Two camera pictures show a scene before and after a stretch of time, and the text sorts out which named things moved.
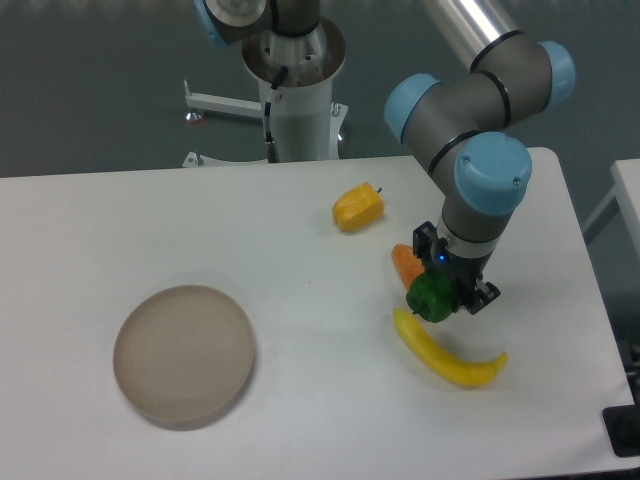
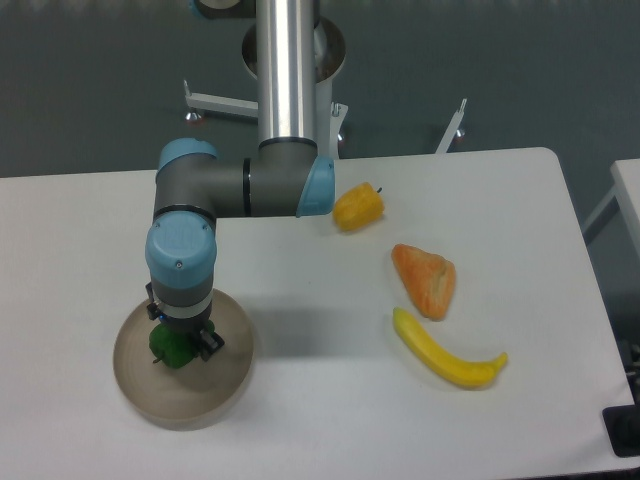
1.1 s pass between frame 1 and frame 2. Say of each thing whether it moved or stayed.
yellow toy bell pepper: stayed
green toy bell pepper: moved
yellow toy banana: stayed
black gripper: moved
